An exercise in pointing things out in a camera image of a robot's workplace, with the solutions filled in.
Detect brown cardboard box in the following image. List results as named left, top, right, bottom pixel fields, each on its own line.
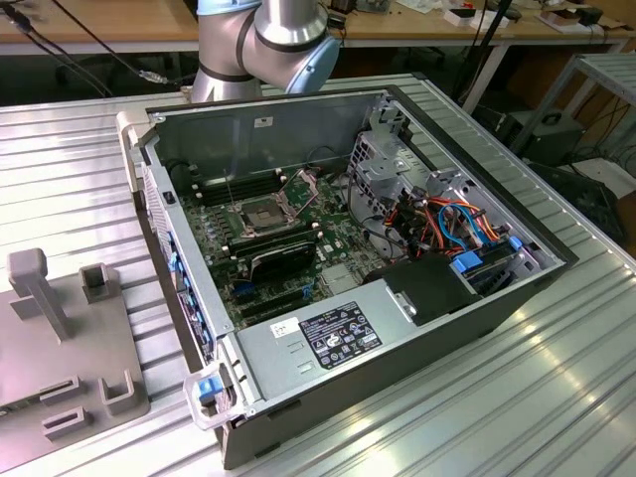
left=535, top=6, right=586, bottom=29

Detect blue disk carrier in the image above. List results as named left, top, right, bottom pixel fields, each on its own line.
left=450, top=241, right=529, bottom=300

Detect CPU socket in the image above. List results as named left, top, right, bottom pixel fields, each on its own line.
left=228, top=196, right=307, bottom=239

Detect black RAM slot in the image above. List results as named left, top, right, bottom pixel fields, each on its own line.
left=232, top=231, right=319, bottom=256
left=197, top=172, right=281, bottom=192
left=201, top=184, right=288, bottom=206
left=235, top=236, right=323, bottom=260
left=230, top=227, right=316, bottom=252
left=199, top=178, right=284, bottom=199
left=195, top=167, right=278, bottom=186
left=227, top=222, right=312, bottom=248

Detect silver chipset heatsink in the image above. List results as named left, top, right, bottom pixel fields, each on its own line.
left=320, top=264, right=363, bottom=293

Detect black expansion slot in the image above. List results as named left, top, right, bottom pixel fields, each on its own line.
left=233, top=285, right=305, bottom=310
left=240, top=296, right=305, bottom=325

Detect black case fan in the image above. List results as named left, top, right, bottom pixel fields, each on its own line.
left=165, top=157, right=200, bottom=191

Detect silver drive cage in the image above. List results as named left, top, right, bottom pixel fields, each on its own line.
left=347, top=88, right=433, bottom=201

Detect green RAM stick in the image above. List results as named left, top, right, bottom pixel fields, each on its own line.
left=0, top=381, right=74, bottom=416

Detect metal slat side table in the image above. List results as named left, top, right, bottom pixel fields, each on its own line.
left=511, top=52, right=636, bottom=156

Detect thin camera cable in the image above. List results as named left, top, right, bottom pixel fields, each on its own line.
left=0, top=2, right=115, bottom=98

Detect silver power supply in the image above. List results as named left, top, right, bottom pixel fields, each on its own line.
left=218, top=277, right=418, bottom=413

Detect black graphics card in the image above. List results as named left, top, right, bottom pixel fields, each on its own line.
left=245, top=238, right=319, bottom=285

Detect white box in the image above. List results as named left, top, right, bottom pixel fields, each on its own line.
left=443, top=7, right=512, bottom=30

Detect grey parts rack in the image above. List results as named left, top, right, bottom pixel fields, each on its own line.
left=0, top=246, right=151, bottom=466

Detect black bag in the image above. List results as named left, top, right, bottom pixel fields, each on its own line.
left=526, top=161, right=626, bottom=250

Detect camera cable with plug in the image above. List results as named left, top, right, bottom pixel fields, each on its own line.
left=64, top=0, right=199, bottom=85

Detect blue wire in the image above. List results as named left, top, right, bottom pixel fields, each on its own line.
left=436, top=198, right=487, bottom=249

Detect green motherboard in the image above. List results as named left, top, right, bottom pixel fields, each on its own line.
left=176, top=168, right=394, bottom=332

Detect black plastic shroud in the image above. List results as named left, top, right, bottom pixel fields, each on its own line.
left=361, top=254, right=484, bottom=328

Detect pale plastic case handle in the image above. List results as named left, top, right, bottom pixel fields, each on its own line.
left=116, top=110, right=151, bottom=196
left=182, top=361, right=249, bottom=431

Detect red orange wire bundle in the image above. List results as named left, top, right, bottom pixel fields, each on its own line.
left=386, top=196, right=438, bottom=257

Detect wooden desk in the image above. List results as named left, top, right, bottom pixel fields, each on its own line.
left=0, top=0, right=201, bottom=57
left=325, top=0, right=633, bottom=116

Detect metal socket cover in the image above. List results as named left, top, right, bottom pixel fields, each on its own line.
left=279, top=167, right=323, bottom=214

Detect open PC case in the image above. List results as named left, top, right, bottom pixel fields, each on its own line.
left=132, top=83, right=580, bottom=471

